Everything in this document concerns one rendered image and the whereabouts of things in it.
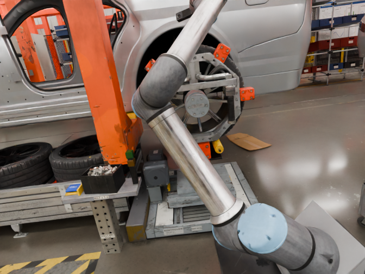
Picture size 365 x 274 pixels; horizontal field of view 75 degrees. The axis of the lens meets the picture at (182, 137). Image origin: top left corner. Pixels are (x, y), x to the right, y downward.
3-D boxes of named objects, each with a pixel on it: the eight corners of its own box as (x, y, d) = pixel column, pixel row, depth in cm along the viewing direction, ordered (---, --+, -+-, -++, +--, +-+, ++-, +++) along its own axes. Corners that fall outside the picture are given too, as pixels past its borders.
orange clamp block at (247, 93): (237, 99, 154) (251, 97, 154) (240, 101, 146) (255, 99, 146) (236, 88, 151) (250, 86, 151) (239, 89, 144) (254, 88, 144)
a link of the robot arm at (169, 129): (254, 266, 82) (128, 85, 79) (224, 256, 98) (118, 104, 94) (276, 234, 90) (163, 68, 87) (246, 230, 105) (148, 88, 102)
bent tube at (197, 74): (224, 76, 142) (223, 57, 138) (232, 79, 124) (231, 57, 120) (195, 80, 142) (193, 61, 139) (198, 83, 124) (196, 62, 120)
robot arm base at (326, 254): (352, 269, 70) (329, 256, 68) (302, 298, 78) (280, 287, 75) (320, 219, 87) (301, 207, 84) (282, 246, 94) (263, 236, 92)
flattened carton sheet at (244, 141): (244, 133, 325) (244, 131, 324) (272, 146, 276) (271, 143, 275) (225, 138, 317) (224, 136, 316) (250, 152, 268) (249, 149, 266)
